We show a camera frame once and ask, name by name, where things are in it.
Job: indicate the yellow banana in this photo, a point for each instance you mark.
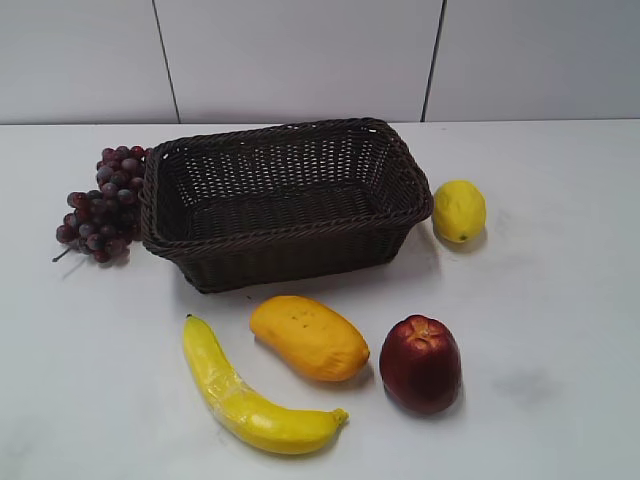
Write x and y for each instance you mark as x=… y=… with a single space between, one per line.
x=244 y=412

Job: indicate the red apple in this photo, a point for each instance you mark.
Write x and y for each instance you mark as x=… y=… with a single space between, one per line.
x=420 y=365

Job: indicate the purple grape bunch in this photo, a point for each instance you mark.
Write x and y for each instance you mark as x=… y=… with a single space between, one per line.
x=104 y=221

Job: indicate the orange mango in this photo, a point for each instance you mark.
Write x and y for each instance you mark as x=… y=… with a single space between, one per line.
x=310 y=337

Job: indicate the yellow lemon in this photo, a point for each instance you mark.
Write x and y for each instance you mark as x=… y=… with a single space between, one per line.
x=459 y=211

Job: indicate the dark brown wicker basket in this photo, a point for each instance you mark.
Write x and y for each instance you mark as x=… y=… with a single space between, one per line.
x=282 y=203

